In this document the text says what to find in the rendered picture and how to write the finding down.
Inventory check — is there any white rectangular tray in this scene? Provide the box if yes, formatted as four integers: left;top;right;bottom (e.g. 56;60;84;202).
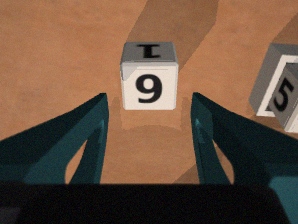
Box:
249;43;298;117

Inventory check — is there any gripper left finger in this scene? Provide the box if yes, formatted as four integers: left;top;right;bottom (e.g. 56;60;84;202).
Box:
0;93;109;184

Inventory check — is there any white number cube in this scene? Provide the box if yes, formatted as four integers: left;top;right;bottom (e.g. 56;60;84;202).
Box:
268;62;298;133
120;42;179;110

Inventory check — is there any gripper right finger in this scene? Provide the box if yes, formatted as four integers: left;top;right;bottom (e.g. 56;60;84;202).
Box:
190;92;298;224

